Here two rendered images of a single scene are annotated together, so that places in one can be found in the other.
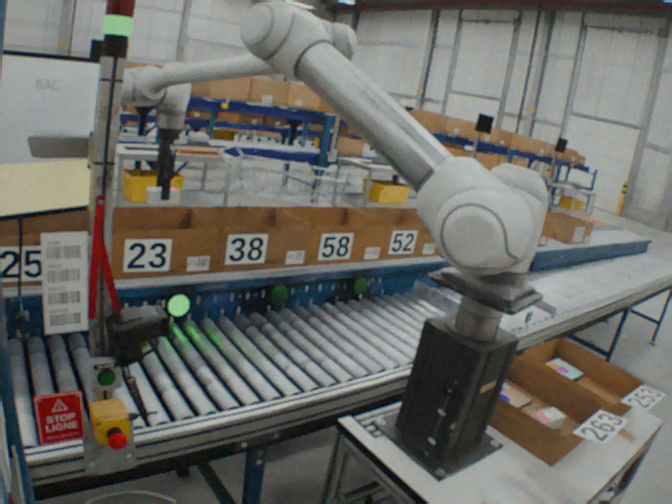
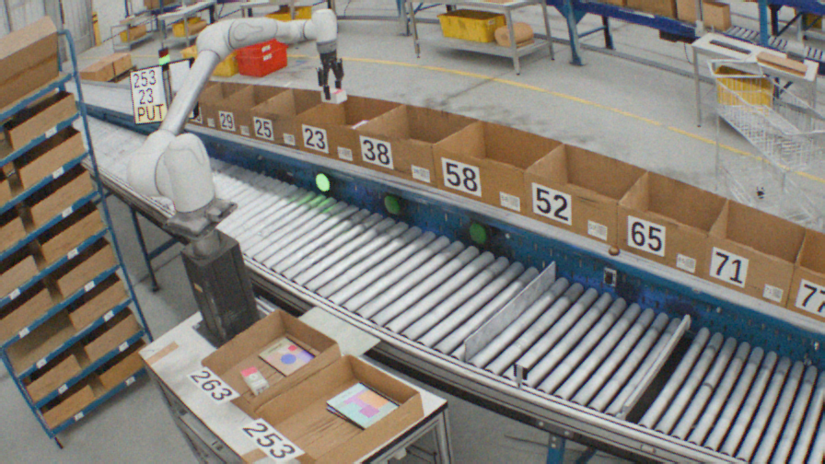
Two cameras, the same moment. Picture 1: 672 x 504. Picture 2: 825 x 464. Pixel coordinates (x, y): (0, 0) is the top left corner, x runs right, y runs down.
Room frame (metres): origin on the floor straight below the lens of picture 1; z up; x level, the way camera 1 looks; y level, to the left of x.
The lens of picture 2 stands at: (1.56, -2.31, 2.13)
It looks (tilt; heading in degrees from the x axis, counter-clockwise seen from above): 30 degrees down; 86
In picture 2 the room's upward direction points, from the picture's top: 8 degrees counter-clockwise
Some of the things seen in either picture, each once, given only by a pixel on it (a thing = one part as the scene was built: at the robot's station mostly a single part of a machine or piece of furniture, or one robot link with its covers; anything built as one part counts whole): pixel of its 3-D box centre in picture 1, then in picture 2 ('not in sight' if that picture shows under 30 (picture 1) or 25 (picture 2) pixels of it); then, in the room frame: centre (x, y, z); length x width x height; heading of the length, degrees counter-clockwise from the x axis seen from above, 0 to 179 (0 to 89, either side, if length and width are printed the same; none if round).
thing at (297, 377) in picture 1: (271, 353); (320, 243); (1.37, 0.14, 0.72); 0.52 x 0.05 x 0.05; 40
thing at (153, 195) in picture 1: (162, 195); (333, 96); (1.50, 0.60, 1.14); 0.10 x 0.06 x 0.05; 130
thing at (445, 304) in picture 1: (449, 309); (514, 310); (1.94, -0.53, 0.76); 0.46 x 0.01 x 0.09; 40
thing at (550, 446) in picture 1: (528, 403); (268, 365); (1.18, -0.65, 0.80); 0.38 x 0.28 x 0.10; 40
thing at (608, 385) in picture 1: (580, 379); (336, 416); (1.37, -0.92, 0.80); 0.38 x 0.28 x 0.10; 37
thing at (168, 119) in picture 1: (170, 119); (327, 44); (1.50, 0.60, 1.40); 0.09 x 0.09 x 0.06
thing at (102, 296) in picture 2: not in sight; (90, 294); (0.05, 0.30, 0.59); 0.40 x 0.30 x 0.10; 38
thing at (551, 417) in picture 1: (546, 420); (256, 382); (1.13, -0.70, 0.78); 0.10 x 0.06 x 0.05; 116
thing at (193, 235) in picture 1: (153, 240); (350, 126); (1.55, 0.64, 0.96); 0.39 x 0.29 x 0.17; 130
